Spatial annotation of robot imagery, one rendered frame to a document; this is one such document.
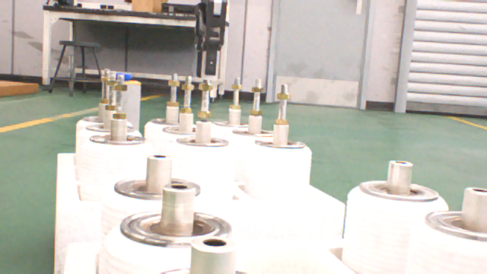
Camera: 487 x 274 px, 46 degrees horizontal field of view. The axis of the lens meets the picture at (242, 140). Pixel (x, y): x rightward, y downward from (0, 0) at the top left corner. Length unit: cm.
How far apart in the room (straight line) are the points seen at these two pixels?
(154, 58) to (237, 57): 86
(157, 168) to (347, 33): 537
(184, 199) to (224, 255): 12
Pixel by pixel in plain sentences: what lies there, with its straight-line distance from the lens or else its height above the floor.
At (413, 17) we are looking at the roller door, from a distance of 583.
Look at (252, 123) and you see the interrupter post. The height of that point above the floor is 27.
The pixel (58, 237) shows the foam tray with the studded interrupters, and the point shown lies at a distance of 73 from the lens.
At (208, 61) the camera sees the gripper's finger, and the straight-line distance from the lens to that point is 76.
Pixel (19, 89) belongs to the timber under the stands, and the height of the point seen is 4.
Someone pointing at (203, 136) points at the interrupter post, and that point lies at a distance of 80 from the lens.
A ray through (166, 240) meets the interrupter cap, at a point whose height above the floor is 25.
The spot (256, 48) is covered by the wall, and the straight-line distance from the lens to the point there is 580.
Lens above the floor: 37
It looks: 8 degrees down
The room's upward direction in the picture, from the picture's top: 4 degrees clockwise
